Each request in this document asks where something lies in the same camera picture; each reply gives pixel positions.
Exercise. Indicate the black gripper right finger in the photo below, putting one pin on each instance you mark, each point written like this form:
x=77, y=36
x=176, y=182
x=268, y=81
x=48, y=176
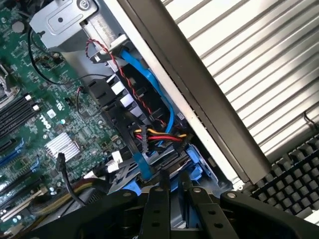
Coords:
x=211, y=216

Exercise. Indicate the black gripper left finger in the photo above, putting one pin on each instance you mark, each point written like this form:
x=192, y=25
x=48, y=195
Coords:
x=157, y=211

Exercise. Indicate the black plastic disk bay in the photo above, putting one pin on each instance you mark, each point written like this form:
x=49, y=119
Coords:
x=107, y=89

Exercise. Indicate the white plastic connector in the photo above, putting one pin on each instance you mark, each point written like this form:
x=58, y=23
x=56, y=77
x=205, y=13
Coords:
x=115, y=157

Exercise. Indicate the black keyboard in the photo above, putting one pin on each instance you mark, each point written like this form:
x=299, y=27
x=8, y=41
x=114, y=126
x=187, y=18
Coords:
x=286, y=179

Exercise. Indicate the silver finned heatsink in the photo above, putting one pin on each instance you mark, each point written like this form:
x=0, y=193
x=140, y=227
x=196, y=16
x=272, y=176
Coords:
x=62, y=147

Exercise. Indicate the green Dell motherboard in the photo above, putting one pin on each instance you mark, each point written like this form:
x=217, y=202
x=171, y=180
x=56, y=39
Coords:
x=82, y=119

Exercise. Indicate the beige expansion slot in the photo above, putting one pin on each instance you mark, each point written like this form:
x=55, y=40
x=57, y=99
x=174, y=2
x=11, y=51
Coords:
x=22, y=205

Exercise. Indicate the grey metal PC case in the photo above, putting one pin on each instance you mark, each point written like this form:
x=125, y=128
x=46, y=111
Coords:
x=199, y=82

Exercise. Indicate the long black expansion slot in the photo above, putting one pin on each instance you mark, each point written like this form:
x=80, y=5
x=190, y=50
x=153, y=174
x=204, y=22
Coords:
x=22, y=185

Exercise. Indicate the blue expansion slot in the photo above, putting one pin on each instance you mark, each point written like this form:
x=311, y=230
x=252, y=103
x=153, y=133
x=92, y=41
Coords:
x=11, y=159

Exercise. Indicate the short black expansion slot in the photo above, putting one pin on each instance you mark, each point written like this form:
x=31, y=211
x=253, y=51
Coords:
x=7, y=146

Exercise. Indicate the black RAM slot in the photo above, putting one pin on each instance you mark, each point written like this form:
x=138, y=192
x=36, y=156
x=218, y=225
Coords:
x=17, y=119
x=15, y=105

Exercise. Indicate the CPU socket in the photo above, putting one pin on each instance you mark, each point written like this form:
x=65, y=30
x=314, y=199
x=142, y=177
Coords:
x=6, y=87

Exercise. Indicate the grey metal drive cage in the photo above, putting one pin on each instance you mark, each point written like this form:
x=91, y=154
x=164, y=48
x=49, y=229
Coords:
x=62, y=25

